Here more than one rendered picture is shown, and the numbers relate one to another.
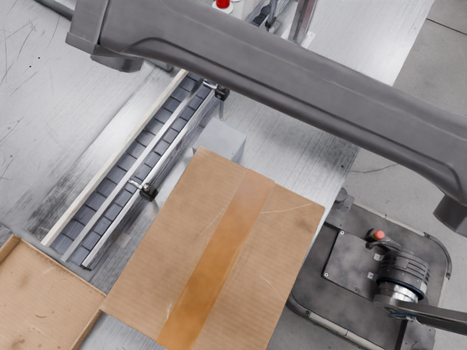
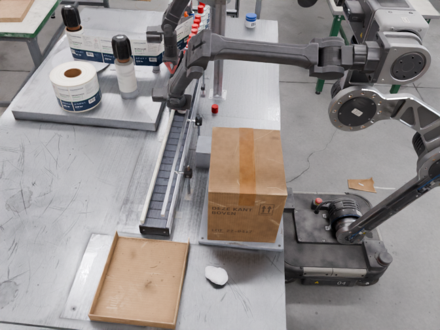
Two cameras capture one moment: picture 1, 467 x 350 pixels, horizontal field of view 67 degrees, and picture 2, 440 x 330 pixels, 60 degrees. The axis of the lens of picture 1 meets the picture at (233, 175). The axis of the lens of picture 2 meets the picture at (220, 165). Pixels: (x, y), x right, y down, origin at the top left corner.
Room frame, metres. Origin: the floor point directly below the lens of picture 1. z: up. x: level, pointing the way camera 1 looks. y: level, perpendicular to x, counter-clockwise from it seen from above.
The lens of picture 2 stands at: (-0.71, 0.36, 2.00)
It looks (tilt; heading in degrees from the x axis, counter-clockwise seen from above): 47 degrees down; 342
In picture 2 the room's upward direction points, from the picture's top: 3 degrees clockwise
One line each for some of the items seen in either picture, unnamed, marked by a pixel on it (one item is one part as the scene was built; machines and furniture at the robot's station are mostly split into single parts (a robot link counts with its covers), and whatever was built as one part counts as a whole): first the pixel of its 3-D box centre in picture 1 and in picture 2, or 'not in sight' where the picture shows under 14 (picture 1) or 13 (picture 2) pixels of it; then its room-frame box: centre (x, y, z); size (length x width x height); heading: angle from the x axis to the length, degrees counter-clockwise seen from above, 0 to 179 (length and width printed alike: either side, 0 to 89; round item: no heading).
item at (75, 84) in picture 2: not in sight; (76, 86); (0.87, 0.55, 0.95); 0.20 x 0.20 x 0.14
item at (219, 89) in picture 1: (214, 98); (194, 128); (0.50, 0.08, 0.91); 0.07 x 0.03 x 0.16; 68
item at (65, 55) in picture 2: not in sight; (82, 59); (1.21, 0.52, 0.89); 0.31 x 0.31 x 0.01
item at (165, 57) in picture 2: not in sight; (171, 50); (0.79, 0.11, 1.13); 0.10 x 0.07 x 0.07; 159
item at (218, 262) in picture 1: (218, 265); (243, 184); (0.09, 0.00, 0.99); 0.30 x 0.24 x 0.27; 162
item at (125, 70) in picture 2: not in sight; (124, 67); (0.86, 0.32, 1.03); 0.09 x 0.09 x 0.30
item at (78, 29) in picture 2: not in sight; (75, 33); (1.21, 0.52, 1.04); 0.09 x 0.09 x 0.29
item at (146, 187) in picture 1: (143, 194); (183, 180); (0.22, 0.19, 0.91); 0.07 x 0.03 x 0.16; 68
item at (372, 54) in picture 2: not in sight; (364, 57); (0.08, -0.32, 1.45); 0.09 x 0.08 x 0.12; 163
